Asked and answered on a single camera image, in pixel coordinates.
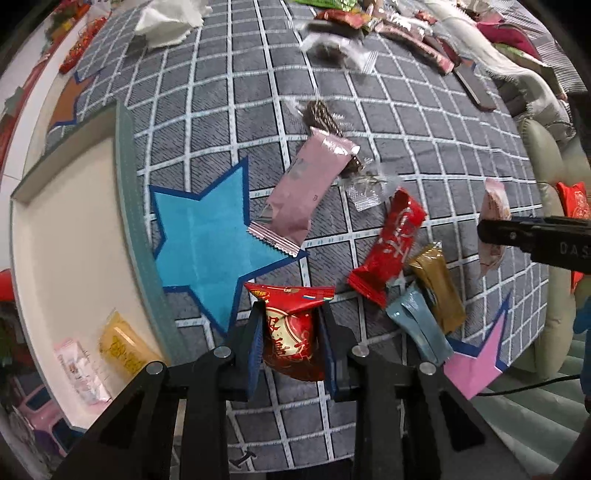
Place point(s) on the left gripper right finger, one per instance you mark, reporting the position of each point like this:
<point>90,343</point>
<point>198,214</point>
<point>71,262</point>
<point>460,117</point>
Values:
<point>336,342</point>

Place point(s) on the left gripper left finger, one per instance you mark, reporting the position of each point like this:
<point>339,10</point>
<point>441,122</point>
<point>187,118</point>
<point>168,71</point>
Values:
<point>246,345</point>

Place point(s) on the red round-logo snack bag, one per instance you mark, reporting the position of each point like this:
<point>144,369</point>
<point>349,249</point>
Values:
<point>290,338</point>

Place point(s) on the light blue snack packet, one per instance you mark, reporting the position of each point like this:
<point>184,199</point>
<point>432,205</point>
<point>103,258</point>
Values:
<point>410,312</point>

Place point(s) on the yellow rice cracker packet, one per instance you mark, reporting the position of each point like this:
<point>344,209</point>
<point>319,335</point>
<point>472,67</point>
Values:
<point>122,349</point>

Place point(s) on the gold snack bar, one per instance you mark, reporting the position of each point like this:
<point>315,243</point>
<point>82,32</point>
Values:
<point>430,268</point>

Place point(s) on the long red snack bar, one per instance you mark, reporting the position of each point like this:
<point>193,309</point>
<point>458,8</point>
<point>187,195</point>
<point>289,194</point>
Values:
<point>391,249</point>

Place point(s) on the pink white snack packet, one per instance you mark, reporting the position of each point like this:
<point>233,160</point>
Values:
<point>81,374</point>

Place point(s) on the pink wafer packet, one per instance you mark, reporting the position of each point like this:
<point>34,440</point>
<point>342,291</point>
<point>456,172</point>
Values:
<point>285,220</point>

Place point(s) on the clear wrapped chocolate stick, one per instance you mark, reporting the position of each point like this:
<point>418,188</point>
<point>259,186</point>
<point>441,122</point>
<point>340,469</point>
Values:
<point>367,181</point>

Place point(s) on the grey checkered mat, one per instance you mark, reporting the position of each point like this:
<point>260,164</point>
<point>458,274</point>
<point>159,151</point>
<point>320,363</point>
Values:
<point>258,162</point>

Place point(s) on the white tray box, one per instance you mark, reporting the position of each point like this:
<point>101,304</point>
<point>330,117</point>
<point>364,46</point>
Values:
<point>80,252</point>

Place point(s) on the pink plastic stool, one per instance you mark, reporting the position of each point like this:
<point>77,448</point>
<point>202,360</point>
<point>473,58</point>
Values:
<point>47,423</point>

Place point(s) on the pink long snack packet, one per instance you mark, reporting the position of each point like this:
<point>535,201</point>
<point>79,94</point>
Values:
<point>440,61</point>

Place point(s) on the red plastic stool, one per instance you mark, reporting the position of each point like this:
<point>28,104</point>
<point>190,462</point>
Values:
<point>6,286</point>

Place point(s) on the clear wrapped dark candy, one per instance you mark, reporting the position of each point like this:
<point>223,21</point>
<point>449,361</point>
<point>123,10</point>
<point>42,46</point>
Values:
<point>339,48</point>

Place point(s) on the red small snack packet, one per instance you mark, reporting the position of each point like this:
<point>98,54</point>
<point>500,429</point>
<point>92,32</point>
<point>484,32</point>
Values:
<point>355,19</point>

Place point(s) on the white crumpled tissue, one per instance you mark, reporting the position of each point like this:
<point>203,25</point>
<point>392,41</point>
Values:
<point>164,23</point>

